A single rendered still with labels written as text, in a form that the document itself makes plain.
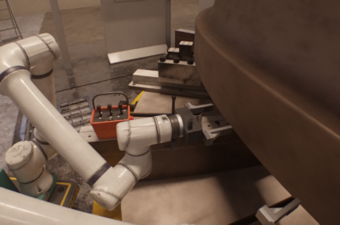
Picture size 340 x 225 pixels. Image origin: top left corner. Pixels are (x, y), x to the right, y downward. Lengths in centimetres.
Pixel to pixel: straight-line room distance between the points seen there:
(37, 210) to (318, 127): 63
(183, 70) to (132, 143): 145
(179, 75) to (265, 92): 143
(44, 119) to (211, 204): 99
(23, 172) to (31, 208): 79
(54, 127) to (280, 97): 66
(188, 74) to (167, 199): 119
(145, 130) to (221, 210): 81
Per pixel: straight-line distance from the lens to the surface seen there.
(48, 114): 68
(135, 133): 61
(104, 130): 107
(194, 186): 135
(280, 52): 79
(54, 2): 383
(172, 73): 203
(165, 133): 62
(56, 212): 46
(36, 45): 85
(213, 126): 118
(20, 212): 46
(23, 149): 123
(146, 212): 126
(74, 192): 142
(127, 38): 406
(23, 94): 73
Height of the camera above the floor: 142
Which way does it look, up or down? 32 degrees down
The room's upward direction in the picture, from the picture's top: straight up
